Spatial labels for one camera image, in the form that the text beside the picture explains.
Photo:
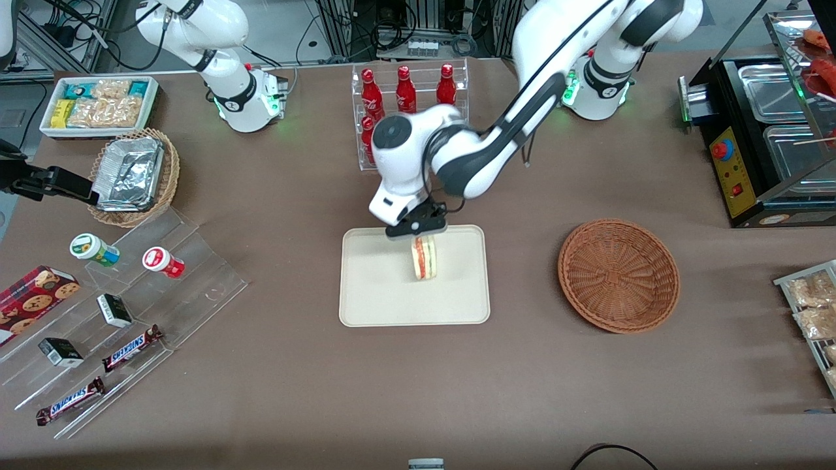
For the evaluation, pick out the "green lid snack cup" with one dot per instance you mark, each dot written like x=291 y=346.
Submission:
x=88 y=247

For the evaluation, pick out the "small grey box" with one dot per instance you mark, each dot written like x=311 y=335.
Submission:
x=426 y=465

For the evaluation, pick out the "red lid snack cup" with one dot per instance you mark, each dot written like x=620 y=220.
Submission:
x=160 y=261

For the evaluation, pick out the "white rectangular snack bin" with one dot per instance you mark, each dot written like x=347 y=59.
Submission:
x=46 y=127

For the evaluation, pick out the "teal snack packet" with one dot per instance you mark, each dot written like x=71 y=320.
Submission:
x=73 y=89
x=138 y=88

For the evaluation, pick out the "beige plastic tray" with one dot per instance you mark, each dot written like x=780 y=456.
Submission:
x=379 y=287

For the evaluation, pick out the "small clear peanut snack bag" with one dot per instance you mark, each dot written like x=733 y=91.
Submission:
x=110 y=89

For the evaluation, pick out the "triangular sandwich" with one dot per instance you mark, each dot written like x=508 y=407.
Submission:
x=424 y=261

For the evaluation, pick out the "clear bag of fried snack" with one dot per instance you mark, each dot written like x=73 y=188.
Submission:
x=810 y=290
x=816 y=323
x=832 y=378
x=831 y=354

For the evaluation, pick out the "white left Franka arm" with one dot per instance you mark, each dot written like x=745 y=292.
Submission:
x=542 y=52

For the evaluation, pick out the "clear acrylic stepped display stand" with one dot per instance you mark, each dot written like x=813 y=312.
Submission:
x=196 y=274

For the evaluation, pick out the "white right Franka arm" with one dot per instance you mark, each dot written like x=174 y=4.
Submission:
x=235 y=91

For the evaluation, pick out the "red cookie box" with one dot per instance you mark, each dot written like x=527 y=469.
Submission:
x=32 y=300

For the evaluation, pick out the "steel warmer pan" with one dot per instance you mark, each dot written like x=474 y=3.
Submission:
x=771 y=91
x=793 y=153

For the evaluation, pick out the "black food warmer machine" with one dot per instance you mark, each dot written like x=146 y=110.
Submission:
x=735 y=176

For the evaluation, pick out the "clear acrylic bottle rack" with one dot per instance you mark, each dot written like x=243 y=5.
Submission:
x=426 y=78

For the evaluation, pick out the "yellow snack packet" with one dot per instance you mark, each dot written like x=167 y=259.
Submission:
x=62 y=112

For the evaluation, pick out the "white power strip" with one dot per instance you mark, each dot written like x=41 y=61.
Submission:
x=422 y=48

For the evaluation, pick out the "round brown wicker basket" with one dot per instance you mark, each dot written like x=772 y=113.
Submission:
x=617 y=277

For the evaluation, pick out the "metal equipment rack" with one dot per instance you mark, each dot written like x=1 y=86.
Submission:
x=418 y=13

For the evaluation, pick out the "light tan wicker basket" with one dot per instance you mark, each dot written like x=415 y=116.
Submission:
x=171 y=170

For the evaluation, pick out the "red cola bottle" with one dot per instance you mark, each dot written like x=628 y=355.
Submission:
x=405 y=91
x=371 y=98
x=447 y=85
x=366 y=140

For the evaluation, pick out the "silver foil container stack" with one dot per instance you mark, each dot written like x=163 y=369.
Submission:
x=130 y=173

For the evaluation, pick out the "aluminium frame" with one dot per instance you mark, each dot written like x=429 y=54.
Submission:
x=39 y=36

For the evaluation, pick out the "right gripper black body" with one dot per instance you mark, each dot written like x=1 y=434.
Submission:
x=40 y=182

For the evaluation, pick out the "large clear peanut snack bag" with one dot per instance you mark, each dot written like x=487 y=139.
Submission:
x=104 y=112

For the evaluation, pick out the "small black box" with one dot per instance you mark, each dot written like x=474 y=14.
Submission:
x=114 y=310
x=60 y=352

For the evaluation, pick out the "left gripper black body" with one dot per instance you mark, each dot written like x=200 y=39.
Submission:
x=434 y=216

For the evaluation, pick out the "Snickers chocolate bar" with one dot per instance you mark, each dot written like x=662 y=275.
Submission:
x=130 y=348
x=70 y=400

